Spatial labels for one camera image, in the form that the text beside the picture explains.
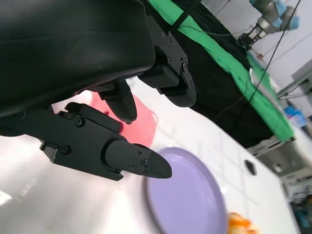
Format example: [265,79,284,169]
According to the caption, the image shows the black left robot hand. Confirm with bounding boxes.
[0,0,197,181]

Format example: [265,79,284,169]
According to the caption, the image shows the pink plush beaver doll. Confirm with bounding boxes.
[77,89,159,148]

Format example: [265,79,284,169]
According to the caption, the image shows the purple plastic plate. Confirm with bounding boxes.
[142,146,229,234]

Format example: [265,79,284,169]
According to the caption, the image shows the black backdrop cloth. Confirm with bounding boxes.
[143,0,276,149]

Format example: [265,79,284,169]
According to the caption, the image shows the green cloth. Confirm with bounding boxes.
[148,0,295,142]

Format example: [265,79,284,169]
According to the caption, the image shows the blue plastic bag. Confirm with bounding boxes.
[284,104,308,128]

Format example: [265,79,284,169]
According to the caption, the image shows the orange and white bread toy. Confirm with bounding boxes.
[228,212,259,234]

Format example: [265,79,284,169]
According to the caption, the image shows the thin black hanging cable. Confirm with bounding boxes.
[214,0,302,121]

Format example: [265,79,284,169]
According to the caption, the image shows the black table cable grommet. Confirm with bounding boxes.
[244,159,256,176]

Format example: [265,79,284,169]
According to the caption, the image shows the aluminium frame profile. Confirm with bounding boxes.
[276,75,312,98]

